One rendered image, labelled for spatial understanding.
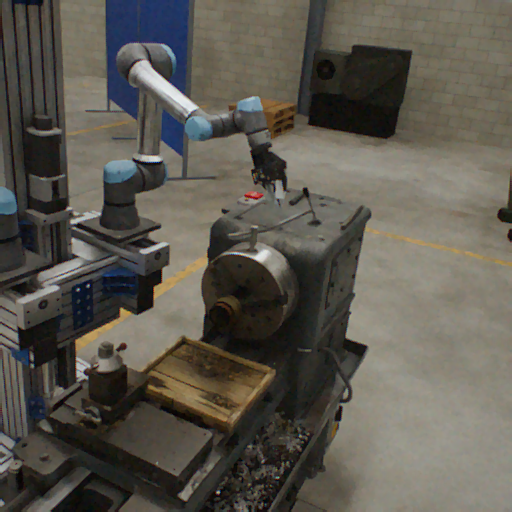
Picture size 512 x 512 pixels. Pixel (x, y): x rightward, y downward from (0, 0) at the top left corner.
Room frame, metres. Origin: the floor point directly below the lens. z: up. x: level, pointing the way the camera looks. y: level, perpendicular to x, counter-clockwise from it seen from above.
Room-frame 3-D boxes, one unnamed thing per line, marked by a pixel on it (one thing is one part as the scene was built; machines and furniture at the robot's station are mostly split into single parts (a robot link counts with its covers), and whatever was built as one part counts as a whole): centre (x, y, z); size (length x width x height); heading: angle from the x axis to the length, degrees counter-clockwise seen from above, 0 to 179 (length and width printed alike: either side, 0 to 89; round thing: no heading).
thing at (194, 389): (1.43, 0.11, 0.89); 0.36 x 0.30 x 0.04; 65
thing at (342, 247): (2.04, -0.15, 1.06); 0.59 x 0.48 x 0.39; 155
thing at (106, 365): (1.14, 0.33, 1.13); 0.08 x 0.08 x 0.03
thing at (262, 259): (1.66, 0.01, 1.08); 0.32 x 0.09 x 0.32; 65
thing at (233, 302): (1.53, 0.07, 1.08); 0.09 x 0.09 x 0.09; 66
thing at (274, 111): (9.84, 0.08, 0.22); 1.25 x 0.86 x 0.44; 159
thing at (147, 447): (1.11, 0.28, 0.95); 0.43 x 0.17 x 0.05; 65
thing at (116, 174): (1.97, 0.51, 1.33); 0.13 x 0.12 x 0.14; 147
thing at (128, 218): (1.96, 0.52, 1.21); 0.15 x 0.15 x 0.10
